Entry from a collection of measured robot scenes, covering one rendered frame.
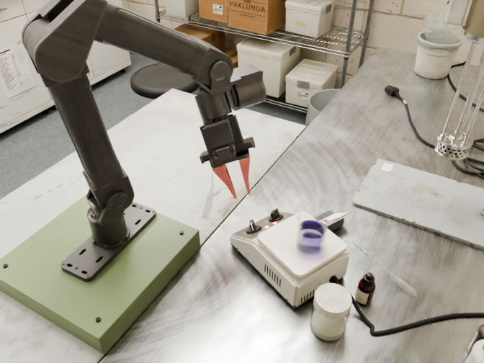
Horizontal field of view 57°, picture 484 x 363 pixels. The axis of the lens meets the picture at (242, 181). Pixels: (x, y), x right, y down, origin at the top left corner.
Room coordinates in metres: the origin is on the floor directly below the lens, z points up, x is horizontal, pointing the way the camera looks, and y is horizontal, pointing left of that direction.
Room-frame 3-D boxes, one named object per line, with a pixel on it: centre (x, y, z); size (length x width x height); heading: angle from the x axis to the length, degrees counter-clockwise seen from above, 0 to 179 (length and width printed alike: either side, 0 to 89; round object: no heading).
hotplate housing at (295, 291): (0.58, -0.09, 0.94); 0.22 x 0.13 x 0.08; 36
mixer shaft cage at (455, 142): (0.76, -0.43, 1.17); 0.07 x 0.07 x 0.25
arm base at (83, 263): (0.60, 0.25, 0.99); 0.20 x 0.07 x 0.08; 152
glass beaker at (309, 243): (0.54, -0.12, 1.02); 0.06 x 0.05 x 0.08; 147
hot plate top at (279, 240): (0.56, -0.11, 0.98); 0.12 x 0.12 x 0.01; 36
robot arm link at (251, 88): (0.74, 0.02, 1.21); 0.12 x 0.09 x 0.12; 122
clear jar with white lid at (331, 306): (0.44, -0.14, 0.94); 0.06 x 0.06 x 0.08
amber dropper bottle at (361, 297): (0.49, -0.22, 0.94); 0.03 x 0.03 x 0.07
